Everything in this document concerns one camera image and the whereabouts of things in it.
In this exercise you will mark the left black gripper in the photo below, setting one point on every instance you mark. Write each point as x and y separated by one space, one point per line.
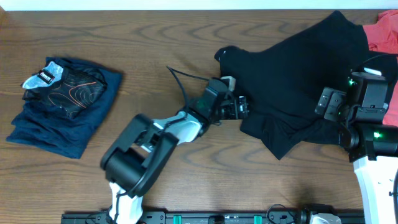
236 106

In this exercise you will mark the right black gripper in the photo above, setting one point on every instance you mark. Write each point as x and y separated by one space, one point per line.
331 99

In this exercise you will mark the black t-shirt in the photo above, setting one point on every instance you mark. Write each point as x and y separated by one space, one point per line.
283 84

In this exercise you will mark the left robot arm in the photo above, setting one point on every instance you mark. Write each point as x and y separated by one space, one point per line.
135 160

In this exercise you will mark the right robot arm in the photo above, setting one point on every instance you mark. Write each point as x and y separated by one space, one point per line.
372 145

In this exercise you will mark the coral red shirt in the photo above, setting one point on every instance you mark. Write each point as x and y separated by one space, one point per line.
382 37

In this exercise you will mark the folded black patterned shirt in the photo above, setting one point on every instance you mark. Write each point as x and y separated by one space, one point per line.
64 87

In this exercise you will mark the folded navy blue shirt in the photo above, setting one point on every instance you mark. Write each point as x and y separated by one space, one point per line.
50 129

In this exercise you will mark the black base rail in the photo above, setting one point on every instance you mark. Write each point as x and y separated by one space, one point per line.
313 213

